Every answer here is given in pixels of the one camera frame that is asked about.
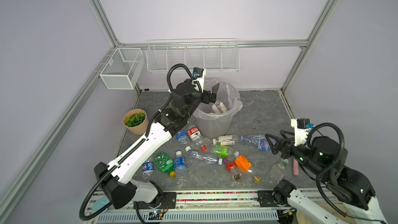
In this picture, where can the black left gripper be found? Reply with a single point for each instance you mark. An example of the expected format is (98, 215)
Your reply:
(207, 98)

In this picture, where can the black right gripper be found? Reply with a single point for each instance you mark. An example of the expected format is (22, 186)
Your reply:
(289, 144)

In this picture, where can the orange label bottle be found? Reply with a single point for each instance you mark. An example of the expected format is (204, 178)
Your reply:
(248, 169)

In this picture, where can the pepsi label bottle blue cap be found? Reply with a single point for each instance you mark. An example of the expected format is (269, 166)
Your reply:
(148, 170)

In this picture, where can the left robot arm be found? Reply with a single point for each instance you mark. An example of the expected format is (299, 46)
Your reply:
(114, 179)

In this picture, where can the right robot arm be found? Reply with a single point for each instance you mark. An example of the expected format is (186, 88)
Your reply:
(321, 153)

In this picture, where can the clear plastic bin liner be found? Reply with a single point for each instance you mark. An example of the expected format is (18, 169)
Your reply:
(227, 94)

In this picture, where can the grey mesh waste bin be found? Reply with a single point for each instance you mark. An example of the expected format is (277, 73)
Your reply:
(214, 128)

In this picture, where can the blue label bottle near bin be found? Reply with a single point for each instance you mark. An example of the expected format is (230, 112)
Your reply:
(182, 138)

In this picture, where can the large clear bottle colourful label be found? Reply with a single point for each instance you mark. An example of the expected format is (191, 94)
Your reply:
(258, 140)

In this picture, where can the pink stick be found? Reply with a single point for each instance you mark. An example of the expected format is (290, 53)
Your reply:
(296, 171)

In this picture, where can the clear bottle green cap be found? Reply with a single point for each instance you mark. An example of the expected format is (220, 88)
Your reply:
(277, 172)

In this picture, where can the red label clear bottle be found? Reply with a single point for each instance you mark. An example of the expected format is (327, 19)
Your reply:
(197, 137)

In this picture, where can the white yellow label clear bottle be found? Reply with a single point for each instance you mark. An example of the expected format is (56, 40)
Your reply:
(226, 140)

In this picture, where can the red cap small bottle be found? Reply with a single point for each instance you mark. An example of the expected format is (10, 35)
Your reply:
(230, 166)

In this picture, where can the green label clear bottle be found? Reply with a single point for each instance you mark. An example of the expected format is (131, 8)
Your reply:
(225, 152)

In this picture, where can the brown bottom clear bottle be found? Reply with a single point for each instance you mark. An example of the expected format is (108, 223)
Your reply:
(238, 176)

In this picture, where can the clear bottle white cap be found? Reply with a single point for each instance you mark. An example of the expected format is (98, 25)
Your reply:
(203, 157)

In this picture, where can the blue label bottle white cap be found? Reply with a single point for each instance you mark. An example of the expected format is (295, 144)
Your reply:
(180, 166)

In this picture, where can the beige pot with green plant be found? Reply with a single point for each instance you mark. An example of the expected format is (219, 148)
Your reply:
(136, 121)

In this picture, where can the crushed green bottle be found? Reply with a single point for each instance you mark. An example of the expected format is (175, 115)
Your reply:
(165, 164)

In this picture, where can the white mesh box basket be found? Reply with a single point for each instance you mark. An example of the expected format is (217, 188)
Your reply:
(123, 69)

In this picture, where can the teal plastic garden fork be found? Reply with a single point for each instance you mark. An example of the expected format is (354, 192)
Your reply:
(101, 202)

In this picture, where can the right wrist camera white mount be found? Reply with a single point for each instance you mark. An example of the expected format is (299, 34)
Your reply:
(302, 127)

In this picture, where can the white wire wall shelf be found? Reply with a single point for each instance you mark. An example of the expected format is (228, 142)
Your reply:
(215, 54)

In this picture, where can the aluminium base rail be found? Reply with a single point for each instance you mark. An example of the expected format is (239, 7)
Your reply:
(217, 206)

